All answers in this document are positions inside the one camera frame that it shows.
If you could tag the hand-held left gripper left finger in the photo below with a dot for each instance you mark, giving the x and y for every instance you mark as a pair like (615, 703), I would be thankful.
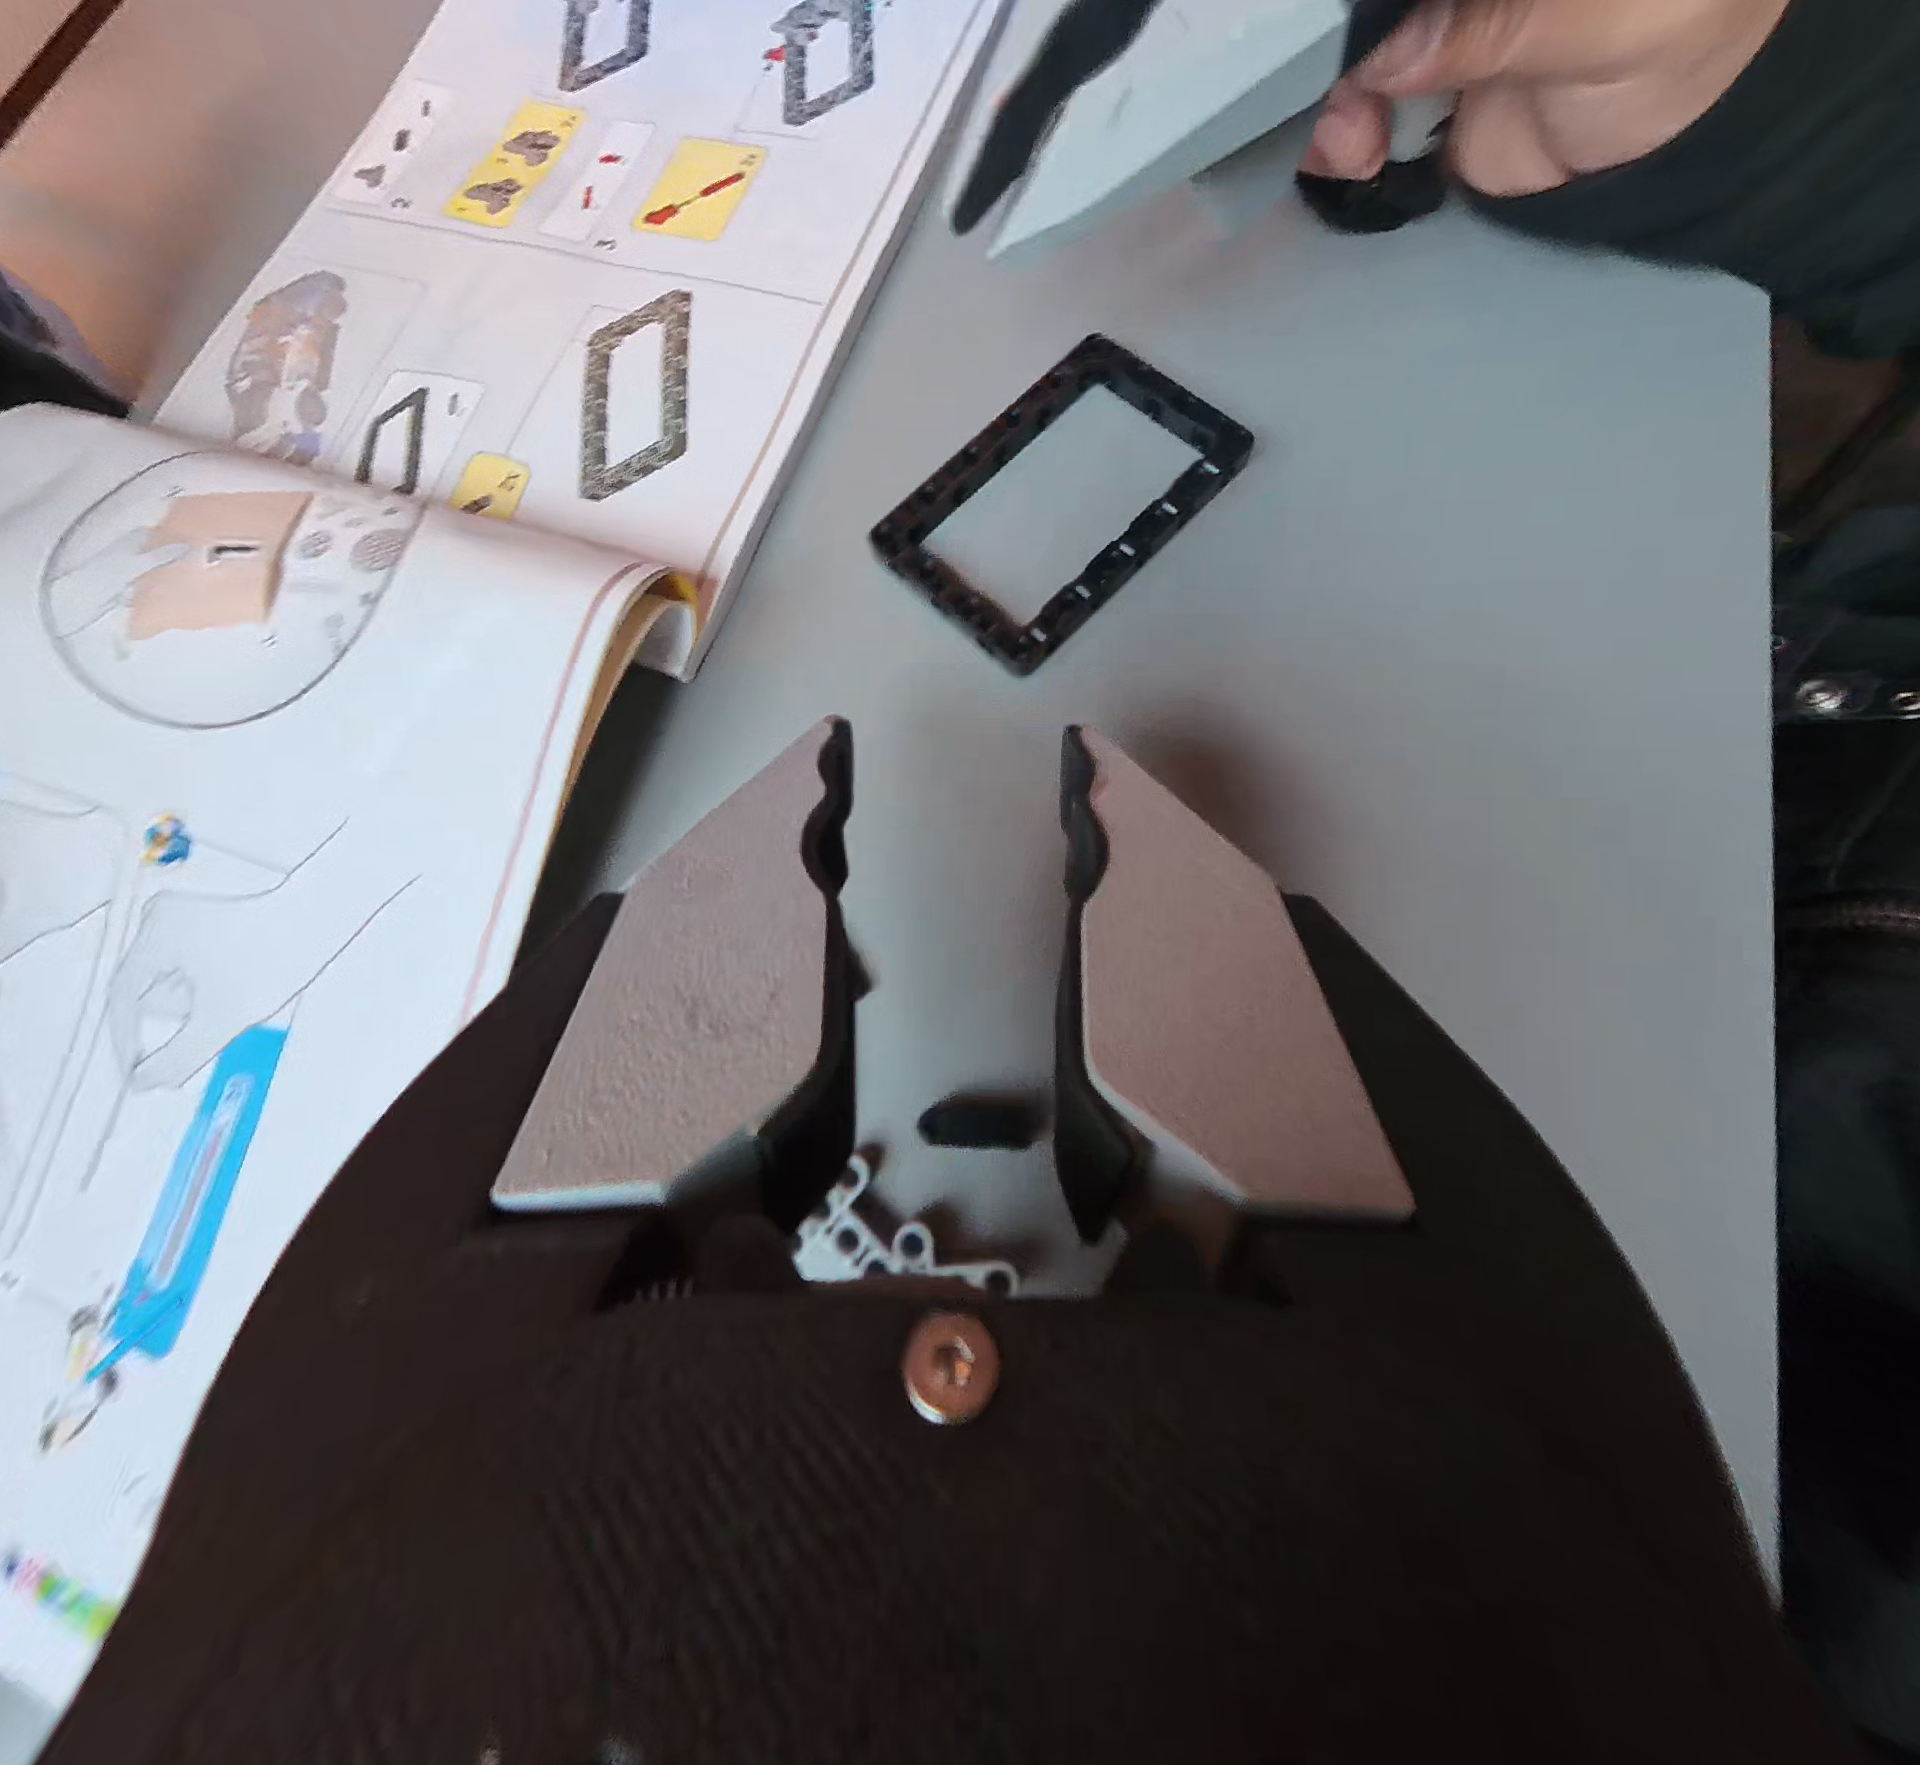
(673, 1015)

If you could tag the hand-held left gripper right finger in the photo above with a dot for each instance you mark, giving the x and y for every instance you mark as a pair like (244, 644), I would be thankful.
(1216, 1015)

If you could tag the black rectangular lego frame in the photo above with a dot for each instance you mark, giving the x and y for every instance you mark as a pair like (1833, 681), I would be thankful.
(1133, 555)

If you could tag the person's right forearm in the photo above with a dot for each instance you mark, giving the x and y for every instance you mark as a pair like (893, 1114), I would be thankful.
(1851, 71)

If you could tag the black lego pin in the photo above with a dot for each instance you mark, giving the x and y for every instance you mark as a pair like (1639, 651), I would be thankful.
(983, 1121)

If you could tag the white lego connector pieces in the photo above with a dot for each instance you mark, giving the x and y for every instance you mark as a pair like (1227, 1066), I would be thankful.
(863, 1247)

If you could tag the lego instruction booklet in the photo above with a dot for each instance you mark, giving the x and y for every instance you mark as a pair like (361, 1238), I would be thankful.
(673, 223)

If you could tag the person's right hand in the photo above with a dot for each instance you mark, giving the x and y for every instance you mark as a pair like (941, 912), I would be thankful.
(1590, 23)

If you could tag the person's dark clothing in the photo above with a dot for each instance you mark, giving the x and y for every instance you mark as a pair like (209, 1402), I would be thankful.
(1851, 896)

